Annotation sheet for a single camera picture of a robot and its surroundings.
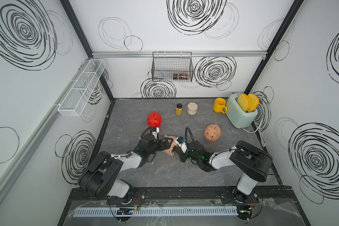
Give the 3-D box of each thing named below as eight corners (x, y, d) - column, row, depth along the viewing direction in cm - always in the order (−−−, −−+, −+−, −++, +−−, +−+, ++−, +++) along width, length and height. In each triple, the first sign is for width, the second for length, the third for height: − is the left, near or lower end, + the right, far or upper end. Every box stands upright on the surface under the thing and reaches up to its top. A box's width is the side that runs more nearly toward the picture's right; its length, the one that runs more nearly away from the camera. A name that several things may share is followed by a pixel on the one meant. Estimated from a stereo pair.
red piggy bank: (148, 130, 102) (146, 123, 95) (149, 119, 109) (148, 111, 101) (160, 130, 102) (159, 123, 95) (161, 119, 109) (160, 111, 101)
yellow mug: (214, 114, 111) (217, 107, 105) (212, 104, 118) (214, 97, 111) (224, 114, 111) (227, 107, 105) (221, 104, 118) (224, 97, 111)
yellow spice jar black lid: (175, 116, 110) (176, 107, 103) (175, 111, 113) (176, 103, 106) (181, 116, 110) (182, 107, 103) (181, 111, 113) (182, 103, 106)
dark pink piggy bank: (205, 143, 95) (208, 136, 88) (203, 131, 101) (205, 124, 94) (219, 143, 95) (223, 136, 88) (216, 131, 101) (220, 124, 94)
